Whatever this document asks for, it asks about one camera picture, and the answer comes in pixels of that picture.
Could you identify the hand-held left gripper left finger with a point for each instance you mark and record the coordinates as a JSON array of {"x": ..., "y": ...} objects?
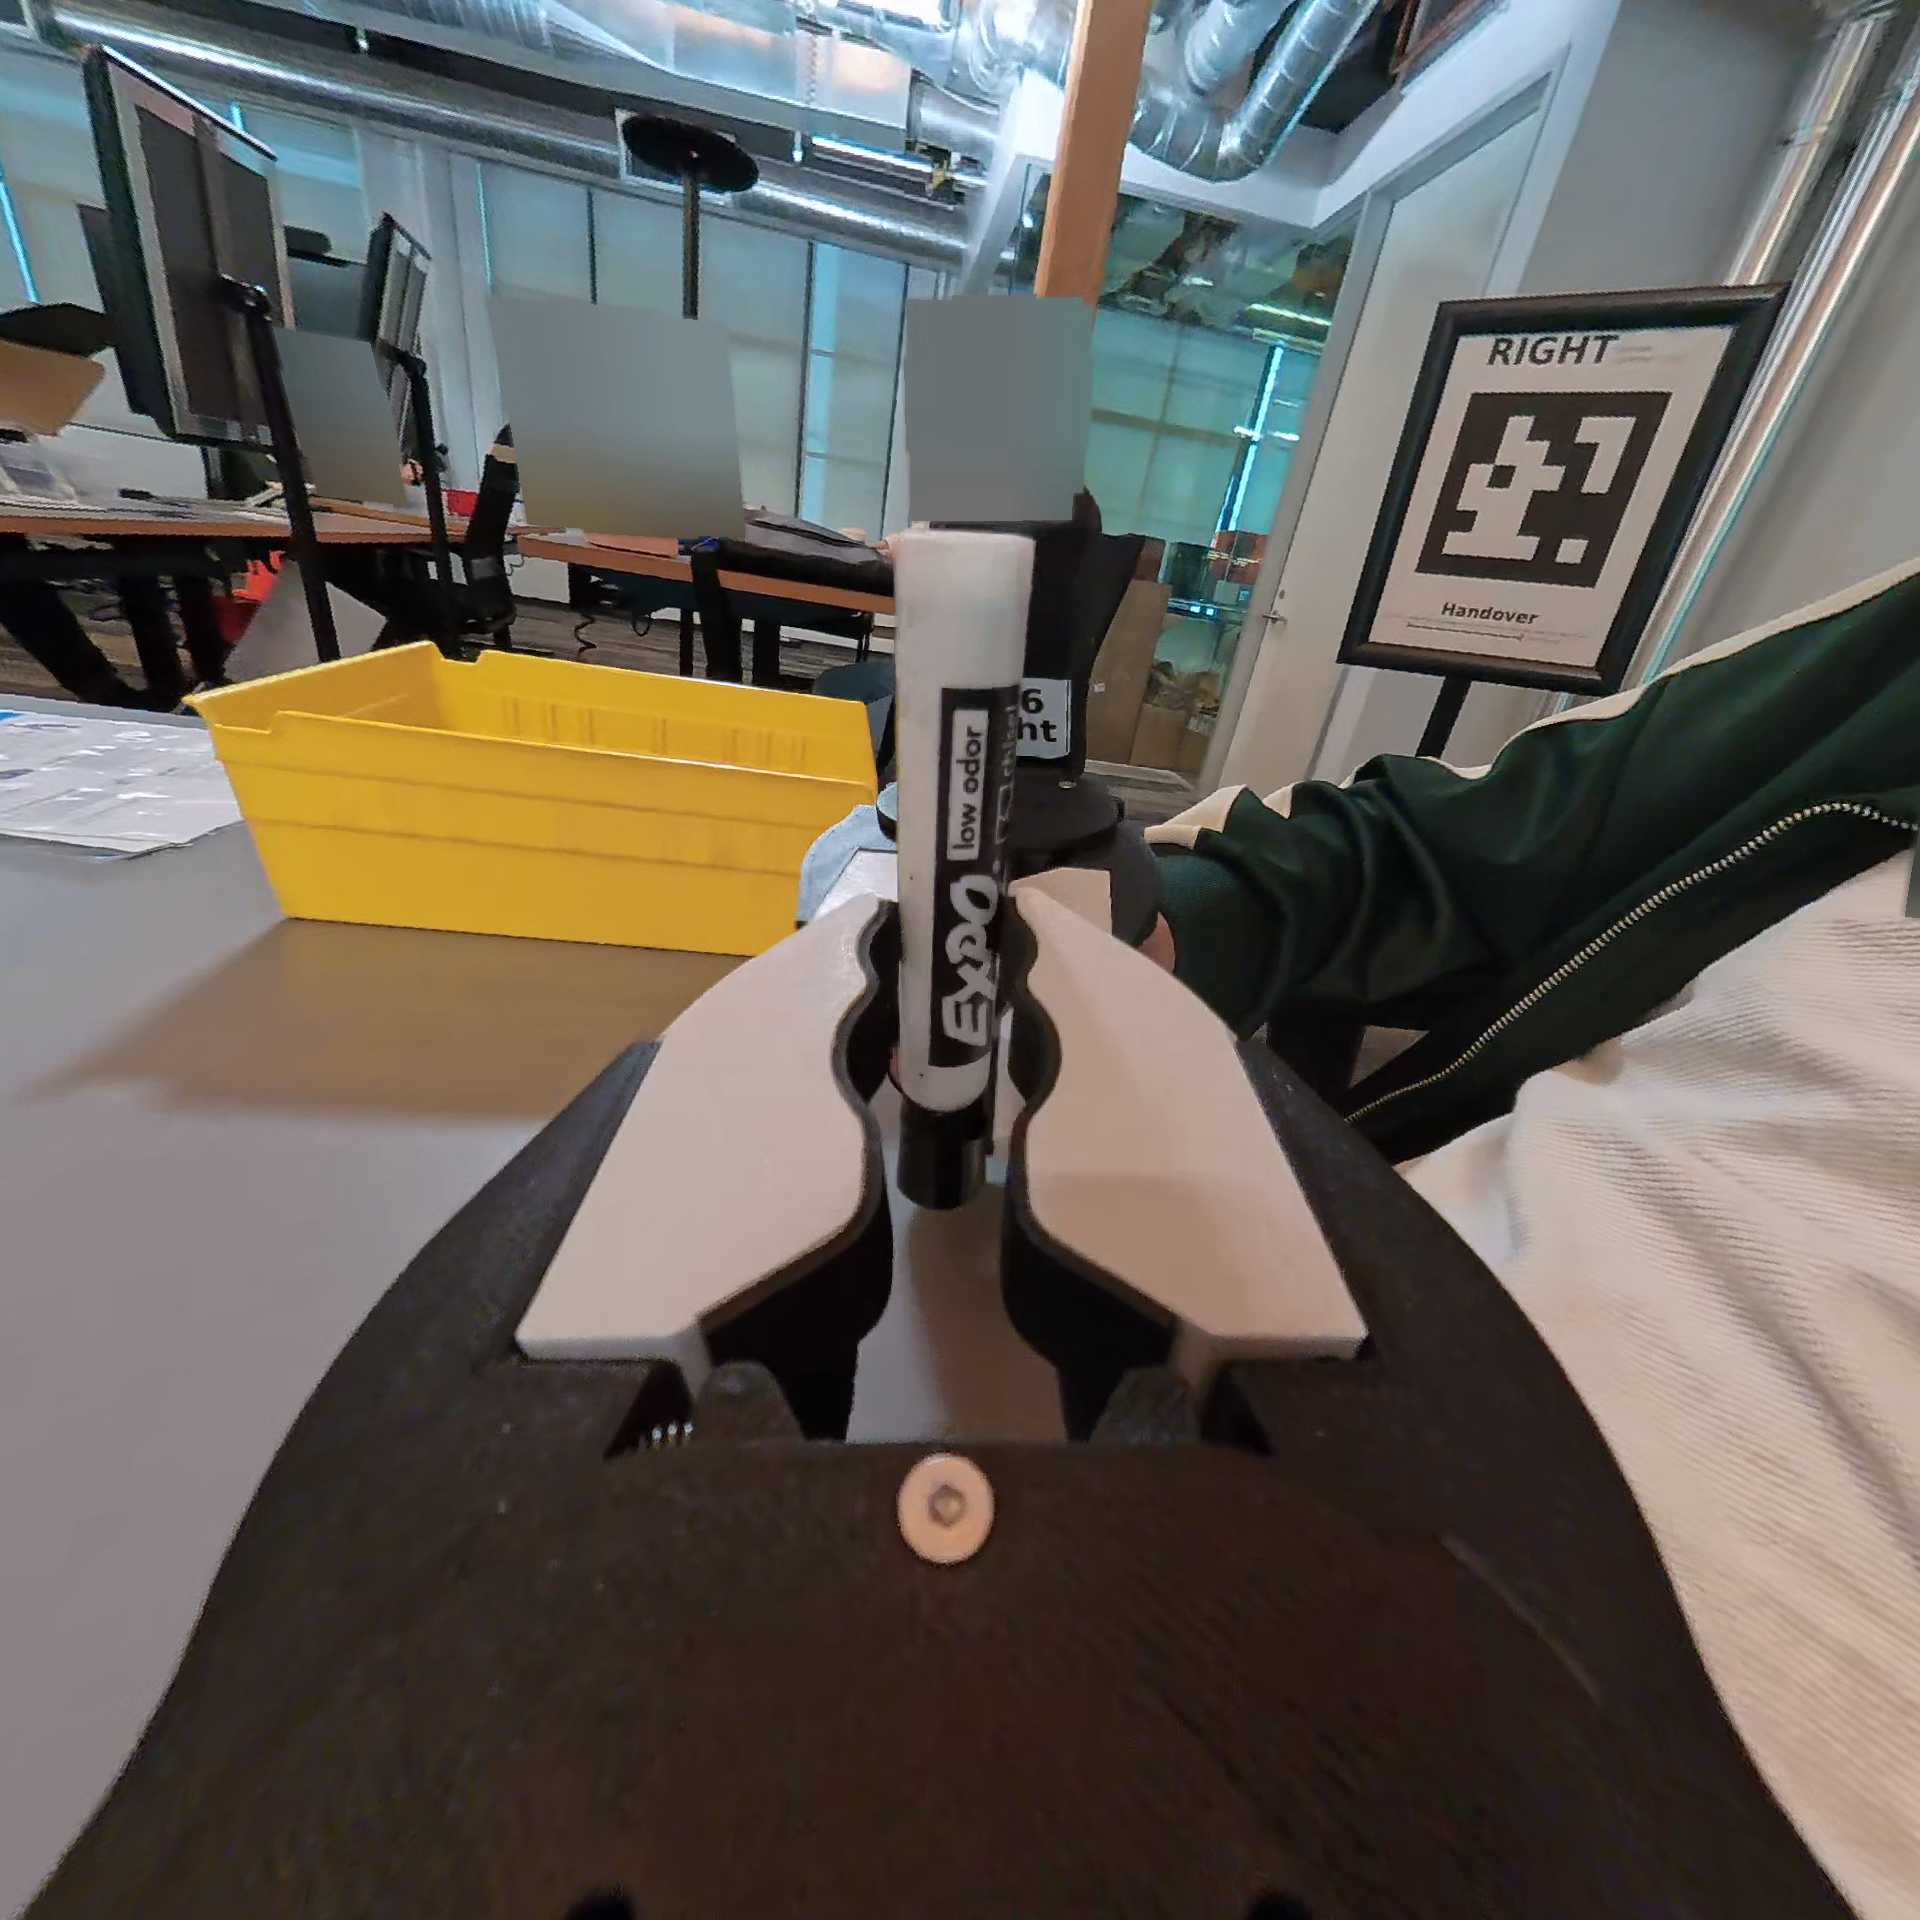
[{"x": 705, "y": 1184}]

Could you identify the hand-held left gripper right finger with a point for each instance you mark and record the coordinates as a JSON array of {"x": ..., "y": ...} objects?
[{"x": 1184, "y": 1184}]

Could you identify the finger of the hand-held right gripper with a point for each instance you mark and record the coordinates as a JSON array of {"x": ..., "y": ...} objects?
[
  {"x": 1084, "y": 896},
  {"x": 849, "y": 862}
]

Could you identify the black dry erase marker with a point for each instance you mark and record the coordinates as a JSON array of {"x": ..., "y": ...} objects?
[{"x": 960, "y": 676}]

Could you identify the person's white shirt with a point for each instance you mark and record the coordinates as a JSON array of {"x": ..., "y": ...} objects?
[{"x": 1723, "y": 1350}]

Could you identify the person's dark green jacket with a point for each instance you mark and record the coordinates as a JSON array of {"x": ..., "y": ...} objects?
[{"x": 1440, "y": 1080}]

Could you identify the person's right hand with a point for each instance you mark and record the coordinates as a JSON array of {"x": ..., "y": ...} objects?
[{"x": 1160, "y": 946}]

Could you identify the grey desk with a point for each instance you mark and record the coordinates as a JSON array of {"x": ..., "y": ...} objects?
[{"x": 300, "y": 1125}]

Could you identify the framed marker poster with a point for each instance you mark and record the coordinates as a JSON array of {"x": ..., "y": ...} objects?
[{"x": 1560, "y": 482}]

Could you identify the blue and white paper sheet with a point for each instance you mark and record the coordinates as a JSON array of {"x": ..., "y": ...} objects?
[{"x": 105, "y": 780}]

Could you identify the black metal pole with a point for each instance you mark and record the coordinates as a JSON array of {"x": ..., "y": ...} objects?
[{"x": 691, "y": 150}]

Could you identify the yellow plastic bin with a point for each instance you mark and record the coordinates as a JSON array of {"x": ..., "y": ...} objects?
[{"x": 523, "y": 840}]

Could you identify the cardboard backed board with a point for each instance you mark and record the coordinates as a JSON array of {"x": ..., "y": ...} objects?
[{"x": 43, "y": 382}]

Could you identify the silver ventilation duct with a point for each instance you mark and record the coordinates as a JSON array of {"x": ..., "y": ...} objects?
[{"x": 450, "y": 107}]

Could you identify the black computer monitor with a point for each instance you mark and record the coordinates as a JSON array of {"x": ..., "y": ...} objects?
[
  {"x": 399, "y": 293},
  {"x": 194, "y": 255}
]

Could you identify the person's right forearm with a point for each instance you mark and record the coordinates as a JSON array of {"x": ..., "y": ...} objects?
[{"x": 1499, "y": 870}]

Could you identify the black bag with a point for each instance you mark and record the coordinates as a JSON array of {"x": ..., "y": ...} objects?
[{"x": 819, "y": 541}]

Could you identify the wooden pillar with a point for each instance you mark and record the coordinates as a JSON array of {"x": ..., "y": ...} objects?
[{"x": 1095, "y": 150}]

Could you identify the background wooden desk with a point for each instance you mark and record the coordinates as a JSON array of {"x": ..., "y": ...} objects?
[
  {"x": 674, "y": 559},
  {"x": 225, "y": 525}
]

